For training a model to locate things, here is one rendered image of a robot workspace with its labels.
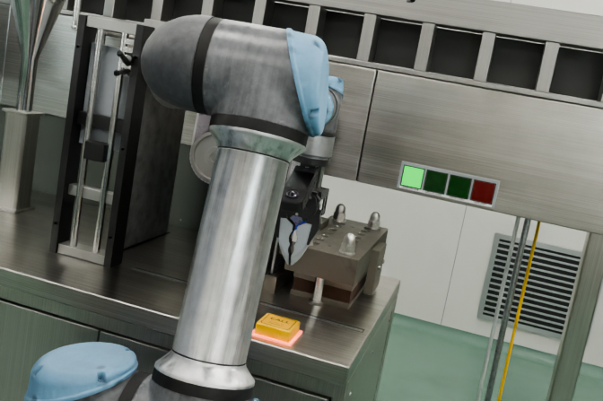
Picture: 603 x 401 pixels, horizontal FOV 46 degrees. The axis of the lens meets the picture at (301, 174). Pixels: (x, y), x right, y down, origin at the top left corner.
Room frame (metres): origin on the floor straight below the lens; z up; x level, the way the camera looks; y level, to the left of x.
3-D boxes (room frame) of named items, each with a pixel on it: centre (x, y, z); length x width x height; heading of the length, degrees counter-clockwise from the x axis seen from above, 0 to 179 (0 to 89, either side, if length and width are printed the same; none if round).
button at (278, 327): (1.30, -0.01, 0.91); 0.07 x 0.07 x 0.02; 75
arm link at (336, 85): (1.32, -0.01, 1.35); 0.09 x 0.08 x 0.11; 172
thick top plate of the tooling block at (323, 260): (1.68, -0.13, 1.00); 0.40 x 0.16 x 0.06; 165
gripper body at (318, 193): (1.33, -0.01, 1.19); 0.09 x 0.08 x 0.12; 165
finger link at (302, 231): (1.32, -0.03, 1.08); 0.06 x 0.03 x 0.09; 165
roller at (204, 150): (1.72, 0.17, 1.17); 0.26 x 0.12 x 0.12; 165
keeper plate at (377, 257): (1.67, -0.22, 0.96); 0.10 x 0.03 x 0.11; 165
